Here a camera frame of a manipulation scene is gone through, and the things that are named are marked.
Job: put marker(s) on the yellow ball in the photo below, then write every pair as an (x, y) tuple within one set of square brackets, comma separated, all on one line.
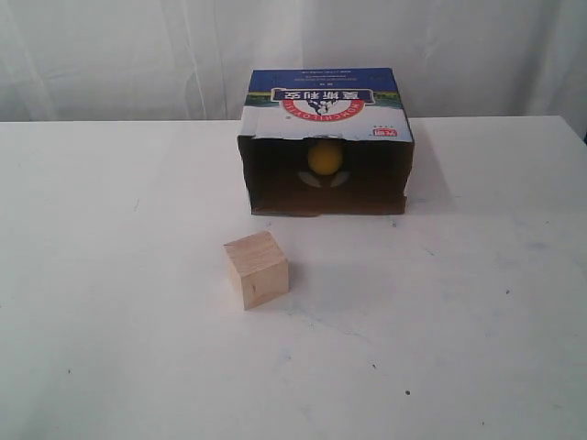
[(325, 158)]

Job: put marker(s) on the light wooden cube block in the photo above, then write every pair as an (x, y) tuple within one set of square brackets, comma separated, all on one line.
[(257, 268)]

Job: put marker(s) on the printed cardboard box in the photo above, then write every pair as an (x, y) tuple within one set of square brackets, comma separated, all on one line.
[(286, 112)]

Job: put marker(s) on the white backdrop curtain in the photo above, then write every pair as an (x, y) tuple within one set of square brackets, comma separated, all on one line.
[(130, 60)]

